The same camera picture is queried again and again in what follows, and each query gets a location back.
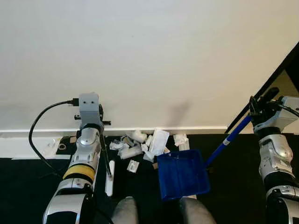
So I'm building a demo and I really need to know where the white paper roll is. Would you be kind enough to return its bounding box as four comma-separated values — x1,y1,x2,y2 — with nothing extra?
119,146,143,160

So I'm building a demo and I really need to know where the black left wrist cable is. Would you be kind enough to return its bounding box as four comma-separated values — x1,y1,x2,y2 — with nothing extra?
29,99,80,179

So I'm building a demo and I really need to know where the crumpled white tissue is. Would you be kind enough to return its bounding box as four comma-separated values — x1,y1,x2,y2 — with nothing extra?
126,130,148,143
174,134,189,147

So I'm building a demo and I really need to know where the blue long-handled dustpan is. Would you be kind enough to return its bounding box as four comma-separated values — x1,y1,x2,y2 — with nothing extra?
157,114,253,202

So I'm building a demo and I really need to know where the grey robot leg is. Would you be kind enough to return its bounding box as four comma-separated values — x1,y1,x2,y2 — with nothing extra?
111,196,140,224
179,196,216,224

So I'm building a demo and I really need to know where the white brush with black stick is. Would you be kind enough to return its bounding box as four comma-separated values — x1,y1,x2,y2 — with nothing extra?
98,131,116,197

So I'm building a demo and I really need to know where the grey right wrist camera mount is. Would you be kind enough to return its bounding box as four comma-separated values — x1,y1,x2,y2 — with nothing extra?
255,96,299,136

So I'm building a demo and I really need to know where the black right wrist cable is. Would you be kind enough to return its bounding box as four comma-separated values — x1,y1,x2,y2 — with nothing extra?
276,103,299,117

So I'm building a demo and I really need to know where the small white paper scrap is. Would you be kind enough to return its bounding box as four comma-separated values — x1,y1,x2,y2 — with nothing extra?
110,140,129,151

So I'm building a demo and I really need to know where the clear plastic wrapper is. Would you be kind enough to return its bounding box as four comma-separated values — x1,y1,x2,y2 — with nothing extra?
44,139,61,157

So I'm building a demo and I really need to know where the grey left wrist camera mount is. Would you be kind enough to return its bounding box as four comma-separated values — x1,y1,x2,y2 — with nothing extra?
78,92,103,130

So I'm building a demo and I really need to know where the flat white paper packet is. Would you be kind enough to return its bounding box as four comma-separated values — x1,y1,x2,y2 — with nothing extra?
148,129,170,157

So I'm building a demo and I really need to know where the grey robot right leg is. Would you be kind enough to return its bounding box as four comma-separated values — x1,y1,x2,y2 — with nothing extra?
179,196,216,224

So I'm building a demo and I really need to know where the small printed packet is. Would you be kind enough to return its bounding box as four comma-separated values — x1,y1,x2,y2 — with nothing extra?
127,160,141,174

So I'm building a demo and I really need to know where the grey robot left leg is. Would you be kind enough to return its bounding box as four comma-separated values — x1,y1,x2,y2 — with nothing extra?
111,196,140,224

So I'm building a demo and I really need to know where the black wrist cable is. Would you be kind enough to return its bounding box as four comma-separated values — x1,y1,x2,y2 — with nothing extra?
29,99,80,179
276,103,299,117

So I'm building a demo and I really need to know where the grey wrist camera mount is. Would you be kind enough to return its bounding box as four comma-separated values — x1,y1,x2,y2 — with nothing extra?
255,96,299,136
78,92,103,130

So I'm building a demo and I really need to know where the black door frame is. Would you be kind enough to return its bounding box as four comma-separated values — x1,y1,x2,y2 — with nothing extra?
227,42,299,133

